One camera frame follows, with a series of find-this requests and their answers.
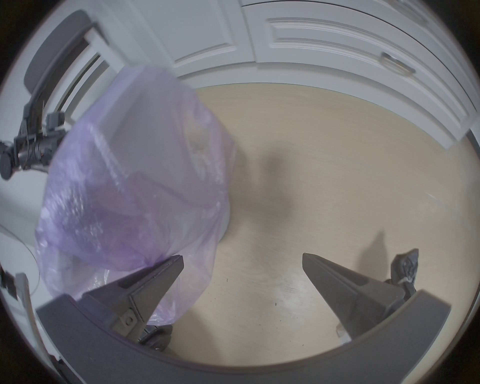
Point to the white trash bin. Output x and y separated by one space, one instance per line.
150 123

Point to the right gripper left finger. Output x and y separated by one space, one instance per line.
150 288

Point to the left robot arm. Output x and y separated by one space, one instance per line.
7 161

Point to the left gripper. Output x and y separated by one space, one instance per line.
37 152

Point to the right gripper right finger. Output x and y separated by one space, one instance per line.
345 292

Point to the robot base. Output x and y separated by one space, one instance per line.
18 210

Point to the white chair with grey cushions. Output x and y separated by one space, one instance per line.
48 63

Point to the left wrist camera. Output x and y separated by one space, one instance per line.
55 120

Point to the purple plastic bag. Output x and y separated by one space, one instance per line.
112 210

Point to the white wardrobe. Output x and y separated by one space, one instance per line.
337 45

